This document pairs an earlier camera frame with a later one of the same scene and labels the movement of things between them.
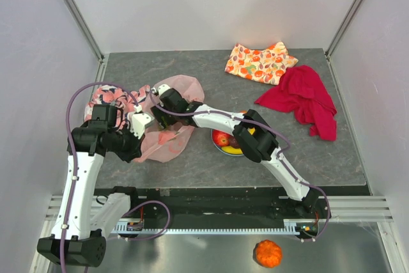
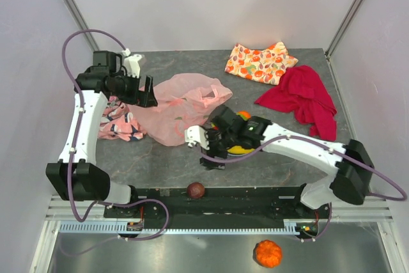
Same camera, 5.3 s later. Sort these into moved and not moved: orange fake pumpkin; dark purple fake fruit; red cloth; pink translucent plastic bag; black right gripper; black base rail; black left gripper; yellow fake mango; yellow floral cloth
Moved: yellow fake mango; dark purple fake fruit; black left gripper; pink translucent plastic bag; black right gripper
Not moved: orange fake pumpkin; yellow floral cloth; black base rail; red cloth
